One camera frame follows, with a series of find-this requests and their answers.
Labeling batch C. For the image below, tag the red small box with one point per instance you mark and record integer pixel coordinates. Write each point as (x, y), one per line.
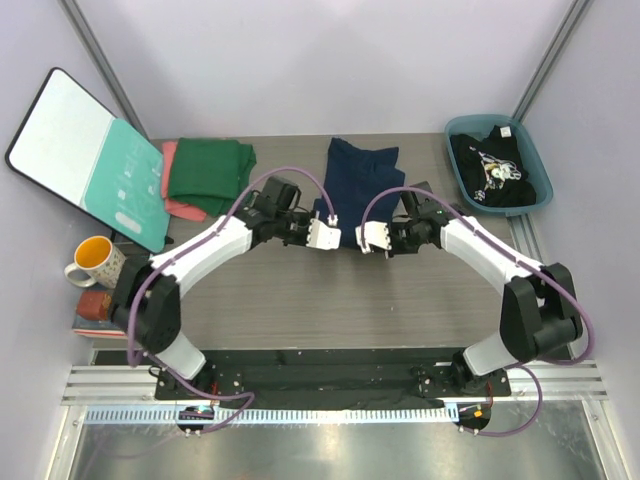
(94, 305)

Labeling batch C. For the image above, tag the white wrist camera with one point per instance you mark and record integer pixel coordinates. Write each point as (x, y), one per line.
(323, 235)
(373, 235)

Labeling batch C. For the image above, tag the black printed t shirt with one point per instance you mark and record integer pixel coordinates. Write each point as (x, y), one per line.
(492, 170)

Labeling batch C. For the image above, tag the yellow inside floral mug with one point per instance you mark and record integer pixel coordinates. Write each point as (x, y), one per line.
(97, 261)

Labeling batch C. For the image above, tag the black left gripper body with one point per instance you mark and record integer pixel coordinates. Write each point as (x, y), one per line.
(297, 228)

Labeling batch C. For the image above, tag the aluminium frame post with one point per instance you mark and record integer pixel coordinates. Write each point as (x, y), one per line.
(570, 23)
(90, 42)

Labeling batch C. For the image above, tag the navy blue t shirt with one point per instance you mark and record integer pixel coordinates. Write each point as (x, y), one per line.
(353, 178)

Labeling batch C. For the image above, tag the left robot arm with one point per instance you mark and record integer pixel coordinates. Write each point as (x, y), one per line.
(146, 302)

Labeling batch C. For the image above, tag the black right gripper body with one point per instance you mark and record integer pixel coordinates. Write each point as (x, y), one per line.
(405, 238)

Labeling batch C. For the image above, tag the stack of books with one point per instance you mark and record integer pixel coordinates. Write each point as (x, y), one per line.
(97, 329)

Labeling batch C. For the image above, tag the folded pink t shirt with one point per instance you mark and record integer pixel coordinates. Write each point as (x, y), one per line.
(173, 207)

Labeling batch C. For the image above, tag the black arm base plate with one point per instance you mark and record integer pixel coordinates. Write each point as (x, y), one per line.
(341, 378)

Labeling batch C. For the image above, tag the folded green t shirt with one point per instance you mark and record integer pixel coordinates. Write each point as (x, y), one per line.
(210, 173)

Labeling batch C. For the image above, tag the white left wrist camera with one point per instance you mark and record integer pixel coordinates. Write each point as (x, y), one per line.
(323, 235)

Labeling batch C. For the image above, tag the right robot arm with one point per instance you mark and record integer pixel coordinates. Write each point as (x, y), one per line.
(539, 312)

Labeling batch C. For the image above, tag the left aluminium frame post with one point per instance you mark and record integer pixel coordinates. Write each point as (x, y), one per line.
(90, 42)

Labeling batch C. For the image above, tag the teal plastic bin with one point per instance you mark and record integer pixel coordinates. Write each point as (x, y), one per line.
(479, 126)

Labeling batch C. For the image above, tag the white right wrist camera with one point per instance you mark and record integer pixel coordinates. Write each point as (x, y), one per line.
(373, 235)

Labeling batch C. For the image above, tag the right aluminium frame post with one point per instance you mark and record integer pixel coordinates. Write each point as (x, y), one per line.
(570, 23)

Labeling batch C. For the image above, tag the white and teal board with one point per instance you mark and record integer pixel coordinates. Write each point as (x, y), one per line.
(73, 146)

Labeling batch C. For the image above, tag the aluminium front rail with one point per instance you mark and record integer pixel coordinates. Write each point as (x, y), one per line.
(121, 395)

